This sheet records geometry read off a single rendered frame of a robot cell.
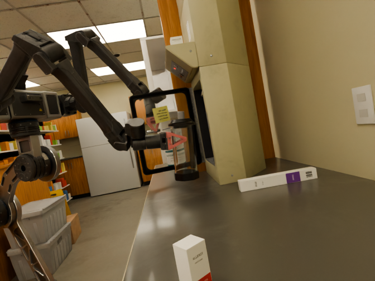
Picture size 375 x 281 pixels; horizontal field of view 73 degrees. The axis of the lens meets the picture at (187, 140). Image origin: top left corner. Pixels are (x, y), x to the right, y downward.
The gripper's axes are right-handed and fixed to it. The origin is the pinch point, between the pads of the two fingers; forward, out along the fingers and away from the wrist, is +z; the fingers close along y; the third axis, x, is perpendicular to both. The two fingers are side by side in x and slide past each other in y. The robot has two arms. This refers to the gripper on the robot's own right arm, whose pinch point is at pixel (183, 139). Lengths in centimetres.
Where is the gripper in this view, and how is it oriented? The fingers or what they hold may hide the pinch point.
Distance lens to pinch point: 100.6
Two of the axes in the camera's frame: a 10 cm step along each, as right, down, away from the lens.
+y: -1.3, -0.4, 9.9
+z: 9.9, -0.9, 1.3
